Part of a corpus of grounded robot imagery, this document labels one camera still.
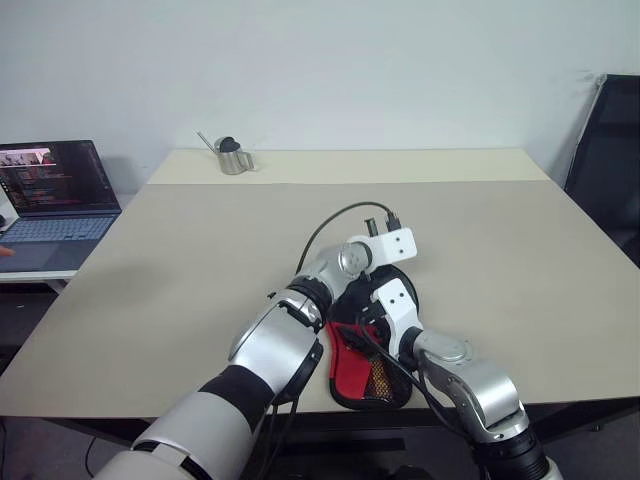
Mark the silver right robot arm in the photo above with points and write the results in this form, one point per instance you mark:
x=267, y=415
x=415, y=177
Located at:
x=480, y=385

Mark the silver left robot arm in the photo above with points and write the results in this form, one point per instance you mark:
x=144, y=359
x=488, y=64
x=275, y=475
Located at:
x=280, y=345

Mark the black object in cup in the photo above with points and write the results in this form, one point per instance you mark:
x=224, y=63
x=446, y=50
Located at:
x=231, y=144

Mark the black office chair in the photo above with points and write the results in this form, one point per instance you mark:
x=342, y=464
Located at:
x=607, y=165

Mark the person's hand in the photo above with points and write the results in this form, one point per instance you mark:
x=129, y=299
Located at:
x=5, y=251

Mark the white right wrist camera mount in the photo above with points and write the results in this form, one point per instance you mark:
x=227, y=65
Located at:
x=400, y=310

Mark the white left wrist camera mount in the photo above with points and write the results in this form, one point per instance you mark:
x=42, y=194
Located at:
x=395, y=245

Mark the open laptop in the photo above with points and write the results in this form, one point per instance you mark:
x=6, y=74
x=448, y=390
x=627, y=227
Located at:
x=55, y=200

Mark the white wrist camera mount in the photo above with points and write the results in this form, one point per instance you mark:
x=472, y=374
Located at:
x=395, y=245
x=400, y=310

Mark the stainless steel cup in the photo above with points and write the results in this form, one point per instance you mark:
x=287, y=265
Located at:
x=232, y=162

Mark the black mesh paddle case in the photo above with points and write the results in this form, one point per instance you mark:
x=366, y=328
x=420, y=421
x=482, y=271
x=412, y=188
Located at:
x=400, y=295

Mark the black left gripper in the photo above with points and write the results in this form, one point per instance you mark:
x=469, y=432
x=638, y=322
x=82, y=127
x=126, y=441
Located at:
x=372, y=227

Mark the thin metal rod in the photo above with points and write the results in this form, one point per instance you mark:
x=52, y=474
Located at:
x=206, y=141

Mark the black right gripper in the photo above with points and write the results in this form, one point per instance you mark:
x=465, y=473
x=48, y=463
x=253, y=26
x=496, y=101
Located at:
x=377, y=332

